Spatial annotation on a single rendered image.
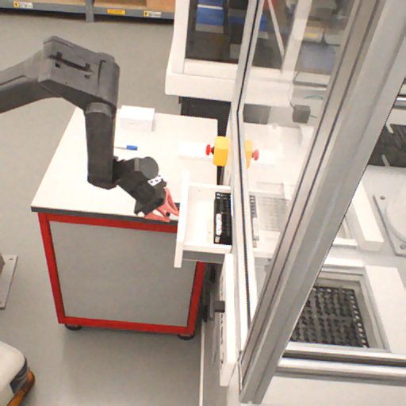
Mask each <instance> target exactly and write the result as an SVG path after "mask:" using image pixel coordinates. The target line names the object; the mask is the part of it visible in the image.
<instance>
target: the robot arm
mask: <svg viewBox="0 0 406 406"><path fill-rule="evenodd" d="M119 79H120V67H119V65H118V63H117V62H116V59H115V57H114V56H113V55H112V54H110V53H107V52H93V51H91V50H89V49H86V48H83V47H81V46H78V45H77V44H73V43H71V42H70V41H66V40H63V38H61V37H59V36H56V35H52V36H50V37H47V38H46V39H44V40H43V48H42V49H39V50H38V51H36V52H35V53H34V54H33V55H32V56H30V57H29V58H28V59H26V60H24V61H22V62H20V63H18V64H15V65H13V66H11V67H7V68H5V69H3V70H0V113H4V112H7V111H10V110H12V109H16V108H19V107H22V106H24V105H28V104H32V103H34V102H38V101H41V99H45V98H64V99H65V100H67V102H69V103H71V104H72V105H75V106H76V107H78V108H80V109H81V110H82V112H83V115H84V118H85V130H86V152H87V182H88V183H89V184H91V185H92V186H95V187H98V188H102V189H104V190H111V189H114V188H117V186H119V187H120V188H122V190H124V191H125V192H126V193H127V194H129V195H130V196H131V197H132V198H134V199H135V200H136V204H135V208H134V213H135V214H136V215H137V216H138V214H139V213H140V212H142V213H143V214H144V218H145V219H151V220H161V221H165V222H170V217H168V216H166V213H165V212H164V211H163V210H165V211H167V212H169V213H173V214H174V215H175V216H179V211H178V209H177V207H176V206H175V204H174V202H173V199H172V196H171V193H170V190H169V188H165V189H164V187H166V185H167V183H166V182H164V181H163V179H162V181H160V182H158V183H157V184H155V185H154V186H153V185H152V184H151V183H150V182H148V181H151V180H152V179H154V178H156V177H157V176H158V175H159V165H158V163H157V161H156V160H155V159H154V158H152V157H151V156H145V157H143V158H140V157H133V158H131V159H120V160H119V156H116V155H114V145H115V133H116V121H117V102H118V91H119ZM168 201H169V203H170V205H171V206H172V208H171V206H170V205H169V203H168ZM154 210H157V211H158V212H159V213H161V214H162V216H163V217H161V216H158V214H155V213H154Z"/></svg>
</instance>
